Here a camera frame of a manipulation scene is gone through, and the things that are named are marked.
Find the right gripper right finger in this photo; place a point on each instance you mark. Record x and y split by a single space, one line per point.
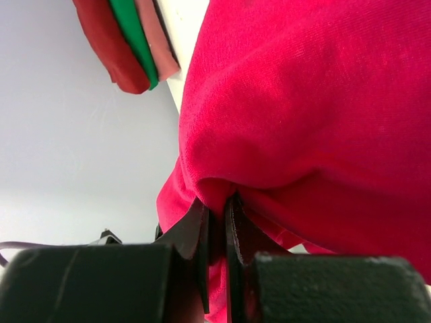
243 241

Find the crimson pink t shirt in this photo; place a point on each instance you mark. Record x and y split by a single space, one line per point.
317 113

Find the green folded shirt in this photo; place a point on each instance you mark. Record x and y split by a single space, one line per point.
125 12

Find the dark red folded shirt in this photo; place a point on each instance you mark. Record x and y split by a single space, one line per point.
107 41

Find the salmon pink folded shirt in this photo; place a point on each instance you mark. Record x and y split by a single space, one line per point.
157 40

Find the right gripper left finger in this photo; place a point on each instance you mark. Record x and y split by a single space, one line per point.
189 265

